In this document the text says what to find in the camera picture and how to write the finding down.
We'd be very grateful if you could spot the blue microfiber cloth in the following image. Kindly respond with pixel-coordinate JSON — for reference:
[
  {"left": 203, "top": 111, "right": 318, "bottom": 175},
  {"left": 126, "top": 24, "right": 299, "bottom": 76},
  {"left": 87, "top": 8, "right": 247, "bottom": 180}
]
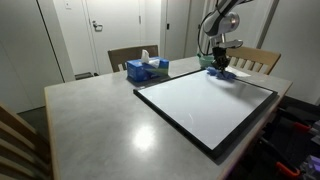
[{"left": 206, "top": 67, "right": 236, "bottom": 80}]

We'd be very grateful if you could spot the green bowl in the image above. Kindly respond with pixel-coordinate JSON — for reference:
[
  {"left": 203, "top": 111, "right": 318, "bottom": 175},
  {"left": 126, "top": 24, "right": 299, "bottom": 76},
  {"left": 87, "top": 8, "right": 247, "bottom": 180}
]
[{"left": 197, "top": 53, "right": 214, "bottom": 69}]

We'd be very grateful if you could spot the wall light switch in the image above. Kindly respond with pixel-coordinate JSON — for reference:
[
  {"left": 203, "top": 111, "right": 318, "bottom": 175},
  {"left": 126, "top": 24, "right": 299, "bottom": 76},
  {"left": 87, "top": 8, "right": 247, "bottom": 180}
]
[{"left": 64, "top": 0, "right": 72, "bottom": 10}]

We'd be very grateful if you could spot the brown wooden chair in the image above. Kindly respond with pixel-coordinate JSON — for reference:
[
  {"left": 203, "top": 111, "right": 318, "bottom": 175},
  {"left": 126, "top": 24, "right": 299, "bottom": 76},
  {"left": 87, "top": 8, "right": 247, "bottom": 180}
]
[{"left": 108, "top": 45, "right": 158, "bottom": 72}]

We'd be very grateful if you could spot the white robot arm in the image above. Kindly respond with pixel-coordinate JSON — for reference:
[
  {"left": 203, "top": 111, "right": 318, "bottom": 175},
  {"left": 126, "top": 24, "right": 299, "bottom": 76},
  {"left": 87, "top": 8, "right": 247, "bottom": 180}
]
[{"left": 203, "top": 0, "right": 251, "bottom": 72}]

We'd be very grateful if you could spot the orange handled clamp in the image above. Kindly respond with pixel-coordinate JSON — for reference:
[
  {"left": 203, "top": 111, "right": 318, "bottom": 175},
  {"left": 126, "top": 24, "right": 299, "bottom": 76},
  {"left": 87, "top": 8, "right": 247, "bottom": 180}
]
[{"left": 259, "top": 137, "right": 301, "bottom": 180}]

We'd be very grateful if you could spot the blue tissue box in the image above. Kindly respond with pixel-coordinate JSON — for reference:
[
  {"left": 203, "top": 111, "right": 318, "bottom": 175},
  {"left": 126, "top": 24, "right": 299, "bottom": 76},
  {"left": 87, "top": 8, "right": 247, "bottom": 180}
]
[{"left": 126, "top": 49, "right": 169, "bottom": 82}]

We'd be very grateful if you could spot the red handled clamp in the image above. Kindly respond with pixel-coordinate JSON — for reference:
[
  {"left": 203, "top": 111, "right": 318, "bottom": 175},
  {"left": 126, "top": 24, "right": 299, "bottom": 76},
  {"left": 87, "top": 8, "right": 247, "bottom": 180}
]
[{"left": 277, "top": 108, "right": 311, "bottom": 133}]

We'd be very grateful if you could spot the light wooden chair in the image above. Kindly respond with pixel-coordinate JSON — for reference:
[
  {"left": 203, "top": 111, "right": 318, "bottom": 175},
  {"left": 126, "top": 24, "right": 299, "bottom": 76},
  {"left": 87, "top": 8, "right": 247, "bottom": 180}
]
[{"left": 226, "top": 46, "right": 281, "bottom": 75}]

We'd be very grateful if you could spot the silver door handle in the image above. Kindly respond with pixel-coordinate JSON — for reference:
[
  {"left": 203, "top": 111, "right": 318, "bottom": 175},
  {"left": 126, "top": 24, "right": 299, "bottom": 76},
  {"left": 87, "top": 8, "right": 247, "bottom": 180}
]
[{"left": 92, "top": 21, "right": 103, "bottom": 32}]

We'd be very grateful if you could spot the dark wooden chair near camera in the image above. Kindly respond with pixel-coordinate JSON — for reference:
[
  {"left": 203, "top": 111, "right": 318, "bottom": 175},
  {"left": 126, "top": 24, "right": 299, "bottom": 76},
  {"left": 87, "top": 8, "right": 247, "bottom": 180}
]
[{"left": 0, "top": 105, "right": 54, "bottom": 180}]

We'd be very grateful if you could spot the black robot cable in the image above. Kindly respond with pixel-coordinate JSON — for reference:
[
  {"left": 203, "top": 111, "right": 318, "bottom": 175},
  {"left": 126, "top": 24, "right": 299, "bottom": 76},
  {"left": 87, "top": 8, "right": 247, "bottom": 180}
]
[{"left": 197, "top": 0, "right": 223, "bottom": 58}]

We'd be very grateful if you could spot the black framed whiteboard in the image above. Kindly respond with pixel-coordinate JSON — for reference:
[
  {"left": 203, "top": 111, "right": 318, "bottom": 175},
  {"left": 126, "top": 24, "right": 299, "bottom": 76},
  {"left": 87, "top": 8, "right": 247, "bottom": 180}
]
[{"left": 133, "top": 70, "right": 277, "bottom": 158}]

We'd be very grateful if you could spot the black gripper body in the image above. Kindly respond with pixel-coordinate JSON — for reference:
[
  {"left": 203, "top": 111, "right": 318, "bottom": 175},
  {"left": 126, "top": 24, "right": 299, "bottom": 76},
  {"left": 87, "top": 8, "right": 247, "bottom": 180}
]
[{"left": 213, "top": 47, "right": 230, "bottom": 67}]

